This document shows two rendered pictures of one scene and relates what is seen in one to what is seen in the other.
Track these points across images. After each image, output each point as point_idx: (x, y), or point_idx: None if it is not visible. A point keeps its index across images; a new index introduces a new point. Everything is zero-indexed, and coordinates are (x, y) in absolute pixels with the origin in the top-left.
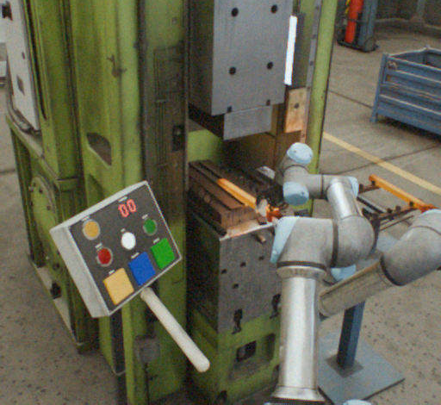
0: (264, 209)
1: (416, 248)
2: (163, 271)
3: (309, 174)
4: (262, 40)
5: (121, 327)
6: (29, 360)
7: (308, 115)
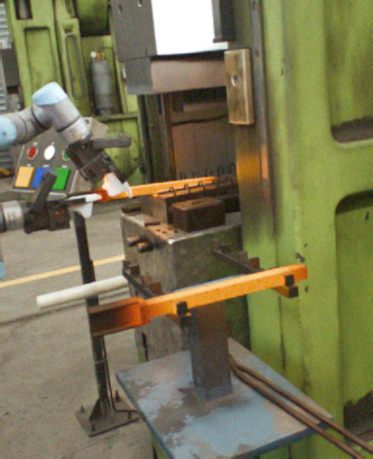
0: (104, 183)
1: None
2: (51, 192)
3: (20, 113)
4: None
5: (79, 247)
6: None
7: (263, 104)
